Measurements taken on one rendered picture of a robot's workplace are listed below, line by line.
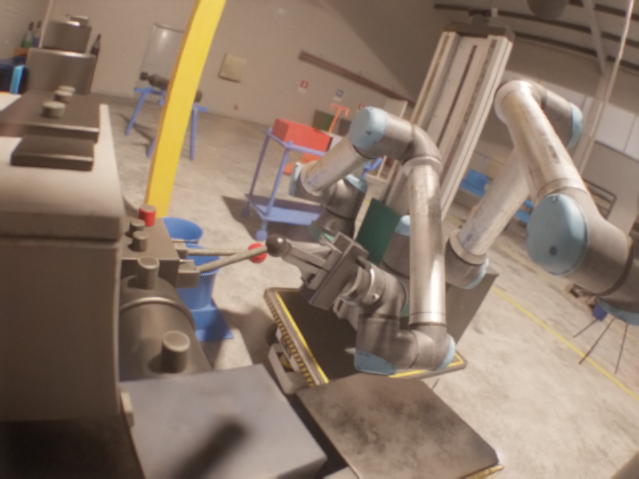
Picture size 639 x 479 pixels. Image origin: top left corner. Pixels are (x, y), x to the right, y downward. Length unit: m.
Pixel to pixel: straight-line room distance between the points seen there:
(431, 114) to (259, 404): 1.40
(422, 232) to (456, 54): 0.93
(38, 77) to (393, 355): 0.72
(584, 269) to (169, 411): 0.43
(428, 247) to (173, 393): 0.70
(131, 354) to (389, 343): 0.52
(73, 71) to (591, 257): 0.57
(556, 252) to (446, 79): 1.23
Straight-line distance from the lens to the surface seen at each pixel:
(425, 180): 0.95
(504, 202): 1.06
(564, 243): 0.42
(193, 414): 0.27
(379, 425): 0.35
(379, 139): 0.95
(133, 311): 0.38
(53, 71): 0.37
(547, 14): 0.25
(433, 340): 0.81
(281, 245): 0.52
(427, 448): 0.36
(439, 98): 1.56
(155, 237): 0.50
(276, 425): 0.28
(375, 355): 0.72
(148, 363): 0.33
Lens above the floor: 1.24
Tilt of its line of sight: 21 degrees down
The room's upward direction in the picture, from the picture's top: 20 degrees clockwise
